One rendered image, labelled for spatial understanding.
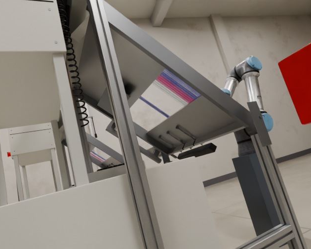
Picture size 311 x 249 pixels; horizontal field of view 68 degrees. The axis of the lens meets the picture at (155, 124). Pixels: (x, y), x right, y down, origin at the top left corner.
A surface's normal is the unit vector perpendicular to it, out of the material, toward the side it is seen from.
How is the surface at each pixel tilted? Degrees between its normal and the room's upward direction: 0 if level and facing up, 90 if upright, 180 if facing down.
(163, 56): 90
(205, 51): 90
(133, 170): 90
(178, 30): 90
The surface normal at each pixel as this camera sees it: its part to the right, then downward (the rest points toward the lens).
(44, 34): 0.40, -0.28
